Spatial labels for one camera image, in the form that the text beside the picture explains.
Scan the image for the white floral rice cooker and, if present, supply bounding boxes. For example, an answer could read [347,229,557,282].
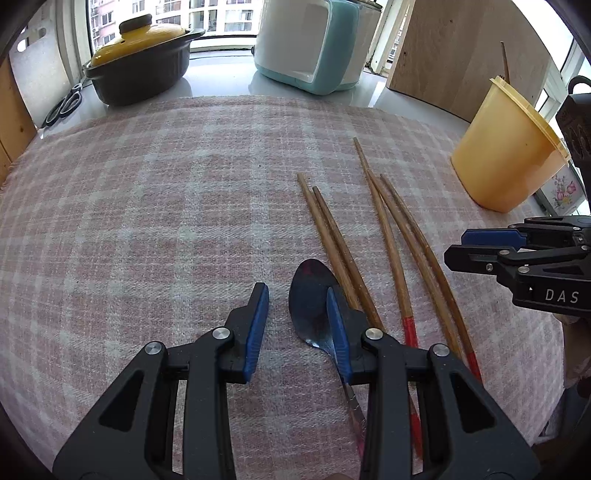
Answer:
[536,164,589,217]

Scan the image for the apartment building outside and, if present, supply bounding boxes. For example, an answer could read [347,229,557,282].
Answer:
[88,0,262,49]

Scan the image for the black casserole pot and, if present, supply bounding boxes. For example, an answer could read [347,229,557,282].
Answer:
[83,28,206,107]

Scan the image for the metal spoon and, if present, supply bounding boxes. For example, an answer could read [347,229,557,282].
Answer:
[288,258,368,460]

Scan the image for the yellow plastic container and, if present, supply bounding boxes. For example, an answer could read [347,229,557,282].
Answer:
[450,76,573,214]

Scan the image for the white window frame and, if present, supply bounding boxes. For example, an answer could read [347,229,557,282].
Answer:
[60,0,416,77]

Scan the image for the light wooden board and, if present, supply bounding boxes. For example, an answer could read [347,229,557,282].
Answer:
[385,0,566,123]

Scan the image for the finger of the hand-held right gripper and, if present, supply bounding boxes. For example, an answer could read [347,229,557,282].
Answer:
[444,244,591,296]
[460,216,591,250]

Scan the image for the white pot with teal handle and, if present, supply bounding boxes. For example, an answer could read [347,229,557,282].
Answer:
[253,0,382,95]

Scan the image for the checkered pink tablecloth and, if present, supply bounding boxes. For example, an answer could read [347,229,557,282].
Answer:
[0,95,566,480]

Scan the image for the black-handled scissors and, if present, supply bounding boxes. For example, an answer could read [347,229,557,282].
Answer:
[41,82,86,129]

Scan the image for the yellow pot lid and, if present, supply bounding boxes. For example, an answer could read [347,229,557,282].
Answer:
[90,14,191,68]

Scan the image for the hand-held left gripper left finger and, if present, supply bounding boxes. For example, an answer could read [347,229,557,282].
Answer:
[52,282,270,480]

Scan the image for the white cutting board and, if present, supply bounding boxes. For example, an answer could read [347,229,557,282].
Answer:
[8,25,77,123]

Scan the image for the brown wooden plank panel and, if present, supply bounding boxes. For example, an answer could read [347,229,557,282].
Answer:
[0,60,38,171]

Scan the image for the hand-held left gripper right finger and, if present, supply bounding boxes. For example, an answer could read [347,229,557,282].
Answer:
[325,286,542,480]

